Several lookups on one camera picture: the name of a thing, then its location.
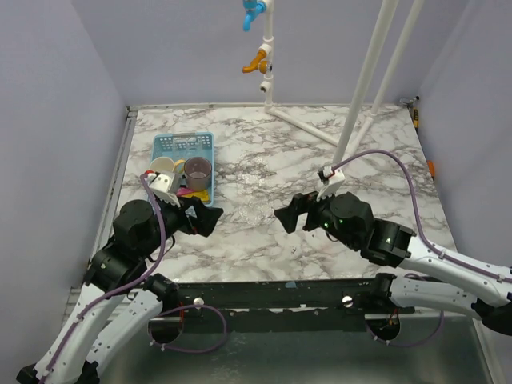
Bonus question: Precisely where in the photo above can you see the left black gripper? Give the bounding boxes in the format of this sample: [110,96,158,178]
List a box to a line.
[141,190,225,258]

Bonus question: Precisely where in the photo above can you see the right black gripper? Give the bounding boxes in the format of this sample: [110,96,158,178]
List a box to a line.
[274,182,358,250]

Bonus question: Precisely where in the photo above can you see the clear textured round tray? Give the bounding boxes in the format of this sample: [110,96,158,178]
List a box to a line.
[222,175,274,226]

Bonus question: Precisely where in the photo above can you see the purple translucent cup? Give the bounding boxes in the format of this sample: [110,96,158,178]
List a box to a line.
[183,157,213,191]

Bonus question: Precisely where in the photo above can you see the yellow mug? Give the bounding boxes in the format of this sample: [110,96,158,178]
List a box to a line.
[149,156,186,174]

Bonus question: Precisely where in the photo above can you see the blue plastic basket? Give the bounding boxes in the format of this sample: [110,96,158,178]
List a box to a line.
[142,131,217,209]

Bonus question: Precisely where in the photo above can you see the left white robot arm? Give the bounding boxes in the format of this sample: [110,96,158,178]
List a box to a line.
[16,198,223,383]

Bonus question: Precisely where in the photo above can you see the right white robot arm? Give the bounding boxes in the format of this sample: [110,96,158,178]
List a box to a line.
[274,193,511,335]

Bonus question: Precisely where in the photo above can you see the yellow toothpaste tube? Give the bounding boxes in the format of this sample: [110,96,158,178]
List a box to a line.
[184,190,210,202]

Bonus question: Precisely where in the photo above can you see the pink toothpaste tube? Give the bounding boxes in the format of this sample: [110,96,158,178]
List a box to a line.
[176,188,194,197]

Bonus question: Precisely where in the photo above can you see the orange tap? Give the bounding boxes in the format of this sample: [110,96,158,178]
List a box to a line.
[242,50,273,74]

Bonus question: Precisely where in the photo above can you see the yellow tool in corner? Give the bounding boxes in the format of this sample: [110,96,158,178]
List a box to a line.
[411,96,420,130]

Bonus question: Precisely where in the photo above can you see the blue tap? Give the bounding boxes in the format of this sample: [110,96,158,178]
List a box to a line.
[242,0,267,32]

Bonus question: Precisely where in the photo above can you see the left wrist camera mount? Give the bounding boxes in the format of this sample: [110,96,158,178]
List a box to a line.
[143,170,181,207]

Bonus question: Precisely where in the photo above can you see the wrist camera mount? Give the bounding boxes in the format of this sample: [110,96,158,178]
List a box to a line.
[143,170,181,207]
[316,166,346,202]

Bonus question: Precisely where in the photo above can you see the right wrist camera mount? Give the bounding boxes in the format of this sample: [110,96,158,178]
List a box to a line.
[316,166,346,202]

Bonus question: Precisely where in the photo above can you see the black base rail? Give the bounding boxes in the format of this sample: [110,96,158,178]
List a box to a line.
[131,275,417,333]

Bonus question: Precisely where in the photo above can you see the white pvc pipe frame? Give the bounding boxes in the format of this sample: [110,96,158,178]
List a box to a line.
[258,1,424,169]

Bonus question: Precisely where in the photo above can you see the orange clamp on wall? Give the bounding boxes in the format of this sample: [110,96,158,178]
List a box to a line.
[426,160,435,179]

